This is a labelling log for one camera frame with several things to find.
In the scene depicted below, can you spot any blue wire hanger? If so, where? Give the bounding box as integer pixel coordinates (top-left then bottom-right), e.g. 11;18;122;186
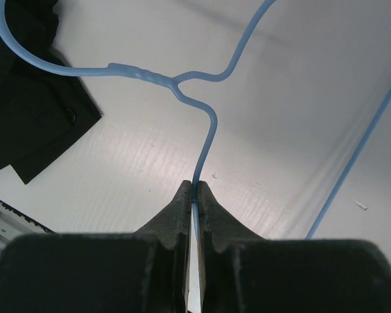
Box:
0;0;391;261

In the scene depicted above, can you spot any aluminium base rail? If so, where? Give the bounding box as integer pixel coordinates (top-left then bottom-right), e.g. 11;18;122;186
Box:
0;200;53;254

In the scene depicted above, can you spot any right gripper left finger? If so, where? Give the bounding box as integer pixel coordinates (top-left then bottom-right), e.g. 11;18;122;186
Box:
130;180;192;312

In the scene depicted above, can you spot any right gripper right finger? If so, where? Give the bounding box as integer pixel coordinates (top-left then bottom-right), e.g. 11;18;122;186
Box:
197;181;265;312

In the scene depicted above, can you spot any black shirt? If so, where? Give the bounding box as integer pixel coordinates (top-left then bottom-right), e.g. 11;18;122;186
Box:
0;0;104;185

